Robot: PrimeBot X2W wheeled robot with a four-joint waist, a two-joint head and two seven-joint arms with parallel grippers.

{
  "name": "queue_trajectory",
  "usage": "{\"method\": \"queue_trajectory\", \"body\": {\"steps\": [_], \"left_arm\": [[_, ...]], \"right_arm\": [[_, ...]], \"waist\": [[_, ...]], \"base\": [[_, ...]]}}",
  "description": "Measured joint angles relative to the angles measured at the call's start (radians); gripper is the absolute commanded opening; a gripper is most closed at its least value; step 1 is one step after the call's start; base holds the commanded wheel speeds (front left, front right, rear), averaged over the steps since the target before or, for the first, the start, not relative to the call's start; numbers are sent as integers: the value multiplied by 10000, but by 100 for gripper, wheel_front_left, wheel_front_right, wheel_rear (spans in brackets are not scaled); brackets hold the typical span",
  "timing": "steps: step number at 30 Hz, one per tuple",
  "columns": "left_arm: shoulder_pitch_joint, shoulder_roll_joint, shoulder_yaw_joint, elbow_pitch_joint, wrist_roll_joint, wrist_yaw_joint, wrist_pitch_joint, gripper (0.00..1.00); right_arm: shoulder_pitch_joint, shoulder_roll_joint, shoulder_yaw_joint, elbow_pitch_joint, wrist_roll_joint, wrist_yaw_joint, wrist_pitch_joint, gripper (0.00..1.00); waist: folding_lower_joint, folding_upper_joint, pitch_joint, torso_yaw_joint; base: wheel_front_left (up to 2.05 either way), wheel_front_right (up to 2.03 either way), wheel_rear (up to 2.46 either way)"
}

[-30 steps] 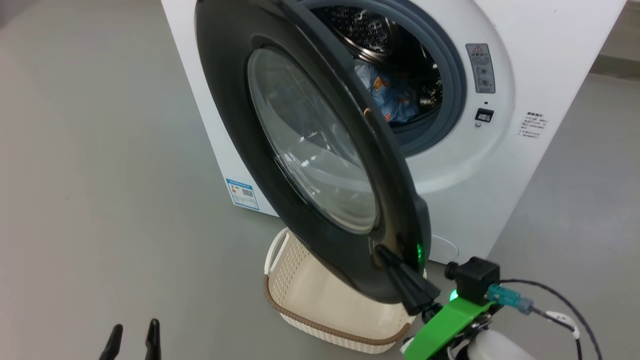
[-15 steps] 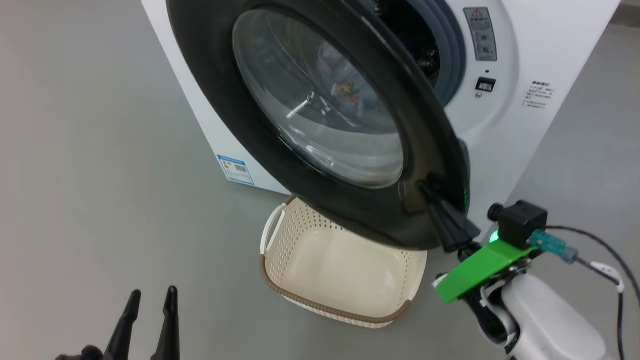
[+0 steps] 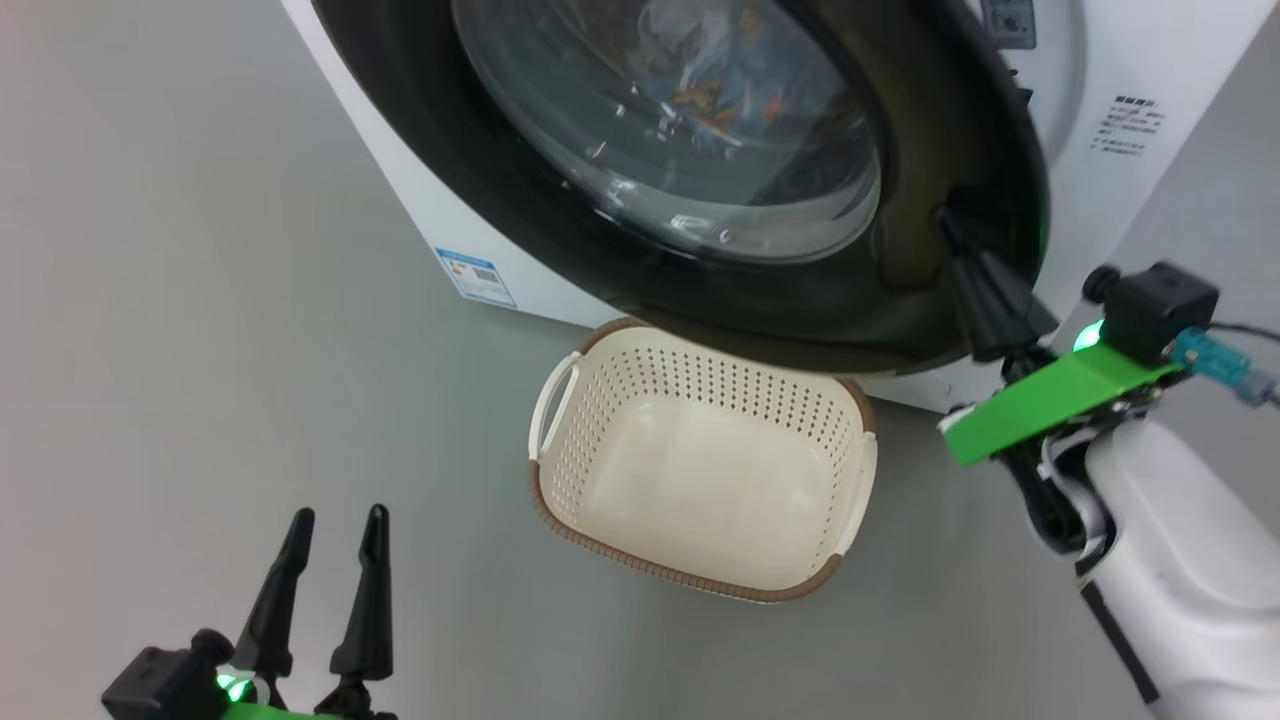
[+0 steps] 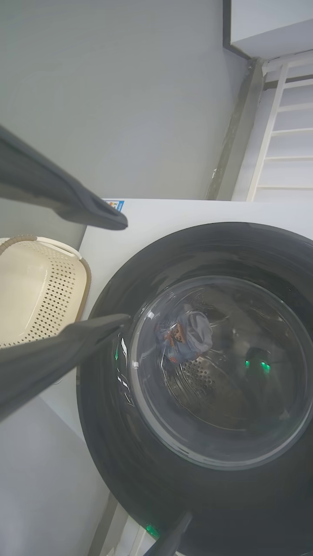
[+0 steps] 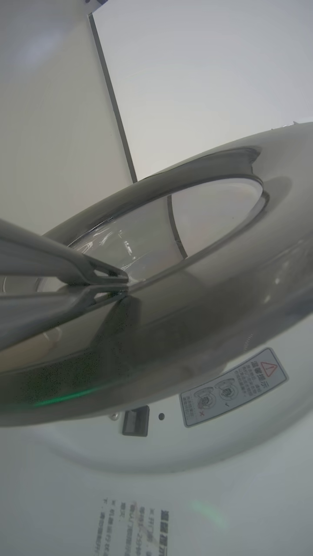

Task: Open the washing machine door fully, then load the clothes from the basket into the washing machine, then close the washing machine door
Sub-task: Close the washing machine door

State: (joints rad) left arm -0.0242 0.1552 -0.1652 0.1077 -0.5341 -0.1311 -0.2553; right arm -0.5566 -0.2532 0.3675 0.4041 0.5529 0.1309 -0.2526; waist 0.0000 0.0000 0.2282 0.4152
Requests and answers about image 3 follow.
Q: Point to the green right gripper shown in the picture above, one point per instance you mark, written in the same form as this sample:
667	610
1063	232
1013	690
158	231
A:
1050	400

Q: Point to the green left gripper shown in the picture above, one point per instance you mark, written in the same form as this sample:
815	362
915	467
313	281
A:
290	714

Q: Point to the blue garment with cream lining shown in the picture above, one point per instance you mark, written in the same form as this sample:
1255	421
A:
735	100

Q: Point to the blue garment with orange print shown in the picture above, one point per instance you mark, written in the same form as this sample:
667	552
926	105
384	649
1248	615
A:
690	30

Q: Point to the black round glass washer door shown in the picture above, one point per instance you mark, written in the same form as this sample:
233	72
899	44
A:
450	150

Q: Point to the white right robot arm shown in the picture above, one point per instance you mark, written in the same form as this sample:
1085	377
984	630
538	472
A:
1180	560

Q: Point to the white front-load washing machine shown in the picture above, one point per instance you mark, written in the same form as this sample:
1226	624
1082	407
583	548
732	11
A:
1120	230

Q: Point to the grey warning sticker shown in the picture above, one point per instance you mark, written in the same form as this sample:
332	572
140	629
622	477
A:
1010	22

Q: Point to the cream perforated laundry basket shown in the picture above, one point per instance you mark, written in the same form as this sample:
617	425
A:
700	480

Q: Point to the blue energy label sticker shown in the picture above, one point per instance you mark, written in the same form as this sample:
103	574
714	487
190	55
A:
477	278

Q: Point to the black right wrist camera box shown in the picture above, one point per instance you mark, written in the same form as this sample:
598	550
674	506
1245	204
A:
1155	310

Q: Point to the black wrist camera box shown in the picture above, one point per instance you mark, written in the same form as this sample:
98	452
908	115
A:
1155	310
160	685

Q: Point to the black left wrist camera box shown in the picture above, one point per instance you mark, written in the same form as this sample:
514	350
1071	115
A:
160	685

